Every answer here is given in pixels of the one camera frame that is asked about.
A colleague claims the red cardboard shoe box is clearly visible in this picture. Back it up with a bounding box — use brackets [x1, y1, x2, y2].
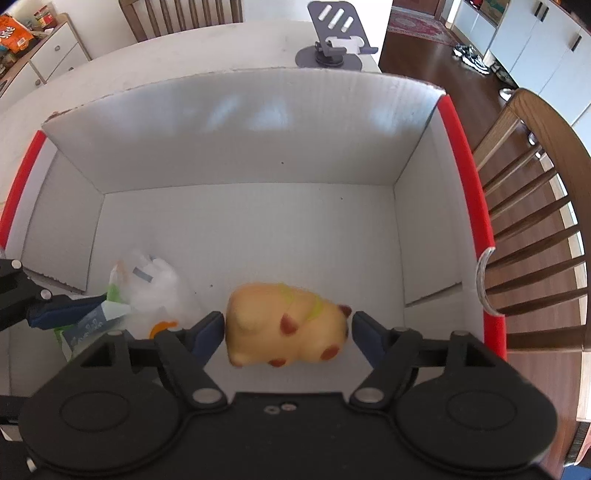
[1, 68, 506, 355]

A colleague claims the light wooden chair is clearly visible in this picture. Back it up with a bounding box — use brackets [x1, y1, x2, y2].
[471, 88, 591, 354]

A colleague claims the white side cabinet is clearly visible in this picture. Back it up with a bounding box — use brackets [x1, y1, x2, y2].
[1, 13, 91, 111]

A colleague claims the orange snack bag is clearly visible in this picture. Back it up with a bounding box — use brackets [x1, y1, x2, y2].
[0, 14, 35, 54]

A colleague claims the grey phone stand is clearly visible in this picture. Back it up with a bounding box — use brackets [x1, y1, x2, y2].
[295, 1, 379, 71]

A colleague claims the dark wooden chair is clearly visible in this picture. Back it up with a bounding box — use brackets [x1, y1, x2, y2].
[119, 0, 245, 42]

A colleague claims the white wall cabinet unit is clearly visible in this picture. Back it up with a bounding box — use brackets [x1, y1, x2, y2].
[452, 1, 590, 130]

